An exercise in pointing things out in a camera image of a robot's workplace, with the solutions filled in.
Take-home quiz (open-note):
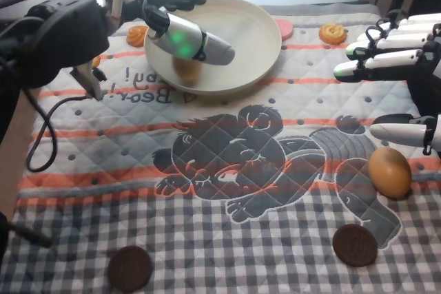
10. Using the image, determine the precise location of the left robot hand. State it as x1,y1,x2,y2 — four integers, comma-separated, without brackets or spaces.
99,0,237,67

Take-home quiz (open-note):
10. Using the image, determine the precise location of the black camera cable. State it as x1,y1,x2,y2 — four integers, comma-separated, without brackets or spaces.
26,95,104,173

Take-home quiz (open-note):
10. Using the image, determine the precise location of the pink round cookie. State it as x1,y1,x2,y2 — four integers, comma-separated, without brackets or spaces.
274,18,294,41

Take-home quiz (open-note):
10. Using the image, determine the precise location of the cream round bowl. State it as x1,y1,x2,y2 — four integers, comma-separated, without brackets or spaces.
143,0,283,94

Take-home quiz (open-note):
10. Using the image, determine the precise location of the round chocolate cookie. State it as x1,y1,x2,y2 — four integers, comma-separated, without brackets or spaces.
331,223,379,268
107,245,154,292

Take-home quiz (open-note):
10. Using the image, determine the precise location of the grey bear print quilt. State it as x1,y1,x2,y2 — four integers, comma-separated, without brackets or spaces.
8,1,441,294

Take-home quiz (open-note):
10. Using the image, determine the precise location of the thick black cable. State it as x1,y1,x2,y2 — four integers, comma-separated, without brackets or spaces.
0,211,53,249

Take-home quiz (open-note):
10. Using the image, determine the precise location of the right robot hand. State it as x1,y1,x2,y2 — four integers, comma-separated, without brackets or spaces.
332,8,441,156

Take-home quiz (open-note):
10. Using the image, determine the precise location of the brown egg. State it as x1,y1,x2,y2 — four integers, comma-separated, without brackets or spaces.
172,56,203,85
367,147,413,200

